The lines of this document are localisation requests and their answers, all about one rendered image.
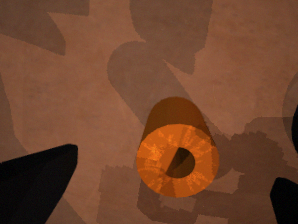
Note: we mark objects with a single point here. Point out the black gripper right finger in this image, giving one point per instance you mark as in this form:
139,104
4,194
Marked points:
284,197

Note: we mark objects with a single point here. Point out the orange knob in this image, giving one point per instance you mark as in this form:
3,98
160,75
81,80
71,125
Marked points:
177,155

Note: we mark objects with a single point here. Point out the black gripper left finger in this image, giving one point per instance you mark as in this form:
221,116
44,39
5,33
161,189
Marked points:
31,185

